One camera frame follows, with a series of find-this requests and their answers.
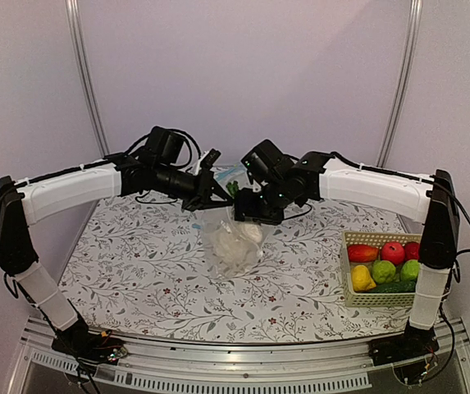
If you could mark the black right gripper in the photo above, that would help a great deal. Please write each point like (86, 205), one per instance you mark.
(243, 210)

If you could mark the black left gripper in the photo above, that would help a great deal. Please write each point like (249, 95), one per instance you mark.
(201, 200)

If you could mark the white toy radish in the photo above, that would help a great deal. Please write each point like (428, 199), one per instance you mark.
(249, 230)

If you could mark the frosted white zip top bag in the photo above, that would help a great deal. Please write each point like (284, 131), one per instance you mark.
(254, 256)

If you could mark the white toy cauliflower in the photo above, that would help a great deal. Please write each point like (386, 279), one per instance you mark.
(231, 252)

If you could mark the light green toy apple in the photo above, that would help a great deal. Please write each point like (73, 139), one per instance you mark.
(383, 271)

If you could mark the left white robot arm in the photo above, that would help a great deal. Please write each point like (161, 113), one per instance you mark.
(41, 218)

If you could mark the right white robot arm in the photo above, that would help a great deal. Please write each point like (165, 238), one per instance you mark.
(429, 200)

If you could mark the clear bag with blue zipper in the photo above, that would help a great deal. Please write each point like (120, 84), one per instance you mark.
(232, 179)

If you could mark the floral patterned table mat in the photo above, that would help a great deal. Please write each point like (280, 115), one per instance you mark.
(143, 265)

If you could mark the beige perforated plastic basket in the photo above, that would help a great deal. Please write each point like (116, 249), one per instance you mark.
(371, 299)

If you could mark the red toy apple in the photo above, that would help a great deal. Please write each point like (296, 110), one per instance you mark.
(393, 252)

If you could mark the red toy tomato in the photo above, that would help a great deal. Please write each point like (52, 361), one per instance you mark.
(411, 251)

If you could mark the green toy lime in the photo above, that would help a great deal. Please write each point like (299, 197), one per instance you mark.
(410, 270)

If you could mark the dark green toy cucumber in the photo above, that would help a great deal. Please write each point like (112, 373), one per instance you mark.
(394, 288)

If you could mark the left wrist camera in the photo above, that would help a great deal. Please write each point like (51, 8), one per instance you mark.
(205, 161)

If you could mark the aluminium front rail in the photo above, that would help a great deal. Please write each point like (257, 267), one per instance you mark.
(156, 365)

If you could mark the right aluminium corner post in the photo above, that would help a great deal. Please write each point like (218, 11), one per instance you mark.
(409, 49)

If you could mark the aluminium corner post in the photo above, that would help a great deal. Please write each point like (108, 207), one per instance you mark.
(82, 62)
(409, 49)

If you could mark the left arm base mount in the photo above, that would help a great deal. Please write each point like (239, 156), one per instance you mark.
(78, 342)

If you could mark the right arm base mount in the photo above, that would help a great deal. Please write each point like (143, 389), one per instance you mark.
(409, 344)

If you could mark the left aluminium corner post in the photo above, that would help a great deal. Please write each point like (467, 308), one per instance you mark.
(82, 62)

